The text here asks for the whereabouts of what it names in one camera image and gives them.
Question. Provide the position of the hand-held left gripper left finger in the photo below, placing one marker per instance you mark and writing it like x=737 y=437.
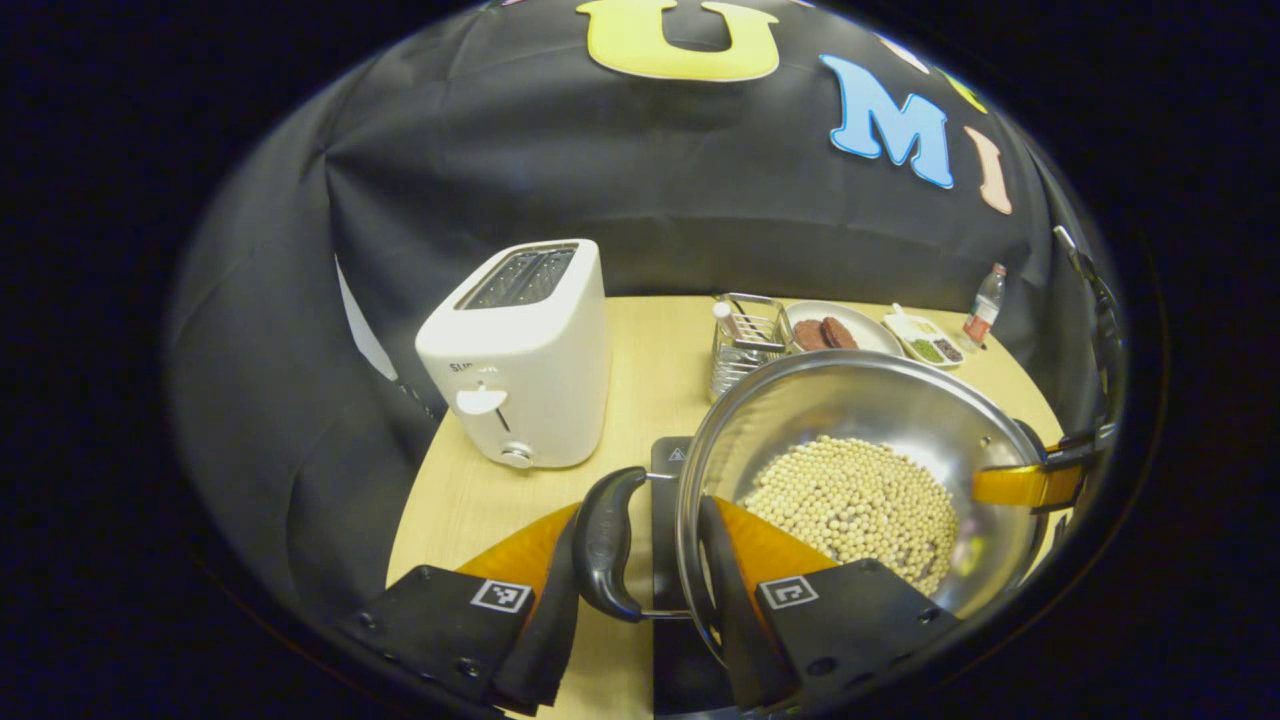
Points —
x=555 y=640

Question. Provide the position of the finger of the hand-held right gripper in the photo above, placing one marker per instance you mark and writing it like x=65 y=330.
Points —
x=1020 y=485

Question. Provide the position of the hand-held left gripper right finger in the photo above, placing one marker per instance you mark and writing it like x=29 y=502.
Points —
x=725 y=610

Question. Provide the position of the black induction cooktop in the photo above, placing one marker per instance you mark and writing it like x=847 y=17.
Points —
x=668 y=455

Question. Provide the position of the clear plastic water bottle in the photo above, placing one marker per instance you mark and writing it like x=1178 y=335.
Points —
x=985 y=310

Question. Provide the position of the pile of dark red beans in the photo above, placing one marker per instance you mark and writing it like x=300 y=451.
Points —
x=949 y=348

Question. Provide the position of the pile of green beans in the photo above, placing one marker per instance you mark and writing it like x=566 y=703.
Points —
x=926 y=351

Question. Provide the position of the large pile of soybeans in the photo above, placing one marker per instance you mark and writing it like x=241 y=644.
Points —
x=850 y=500

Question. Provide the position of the white divided dish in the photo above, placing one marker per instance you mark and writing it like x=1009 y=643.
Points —
x=905 y=328

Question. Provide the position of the round white plate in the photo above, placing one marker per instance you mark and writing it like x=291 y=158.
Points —
x=870 y=325

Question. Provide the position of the brown meat piece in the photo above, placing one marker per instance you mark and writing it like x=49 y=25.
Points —
x=808 y=334
x=840 y=333

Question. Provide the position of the white toaster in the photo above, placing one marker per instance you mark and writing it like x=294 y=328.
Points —
x=540 y=370

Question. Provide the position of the small pink white utensil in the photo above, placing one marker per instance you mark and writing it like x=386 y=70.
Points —
x=725 y=320

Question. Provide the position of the black backdrop cloth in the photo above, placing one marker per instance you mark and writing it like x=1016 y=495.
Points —
x=600 y=170

